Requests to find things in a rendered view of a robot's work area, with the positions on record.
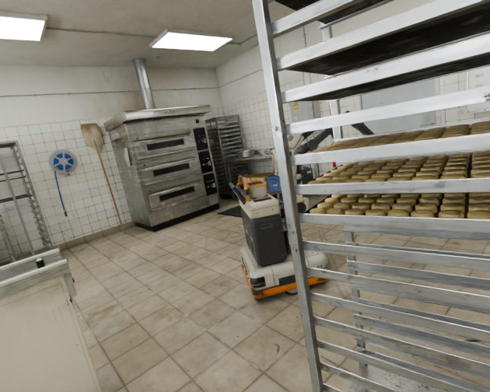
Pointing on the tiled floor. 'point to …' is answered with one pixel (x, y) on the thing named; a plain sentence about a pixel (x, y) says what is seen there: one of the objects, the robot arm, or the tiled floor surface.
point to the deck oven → (165, 164)
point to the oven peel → (93, 135)
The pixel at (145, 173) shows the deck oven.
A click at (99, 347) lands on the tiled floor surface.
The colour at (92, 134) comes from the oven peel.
